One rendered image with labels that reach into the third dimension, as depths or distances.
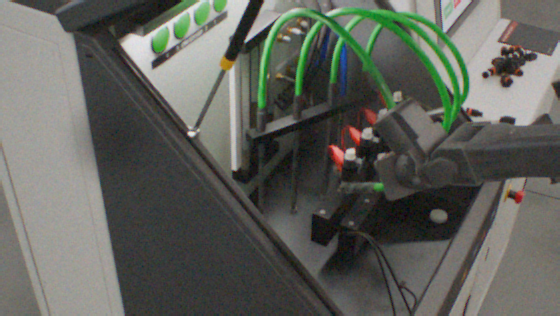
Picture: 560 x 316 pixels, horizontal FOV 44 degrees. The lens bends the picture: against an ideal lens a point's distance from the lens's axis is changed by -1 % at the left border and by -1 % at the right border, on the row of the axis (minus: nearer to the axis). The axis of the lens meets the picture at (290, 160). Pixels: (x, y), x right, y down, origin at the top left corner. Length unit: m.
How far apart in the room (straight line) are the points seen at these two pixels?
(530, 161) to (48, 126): 0.79
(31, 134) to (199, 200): 0.36
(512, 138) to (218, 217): 0.47
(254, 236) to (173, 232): 0.17
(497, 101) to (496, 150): 0.99
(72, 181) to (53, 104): 0.16
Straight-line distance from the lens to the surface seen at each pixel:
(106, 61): 1.06
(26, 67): 1.21
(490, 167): 0.88
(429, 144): 0.95
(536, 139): 0.83
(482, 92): 1.87
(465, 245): 1.45
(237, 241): 1.10
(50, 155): 1.30
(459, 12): 1.86
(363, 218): 1.42
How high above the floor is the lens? 1.94
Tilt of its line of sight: 38 degrees down
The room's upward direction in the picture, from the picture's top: 2 degrees clockwise
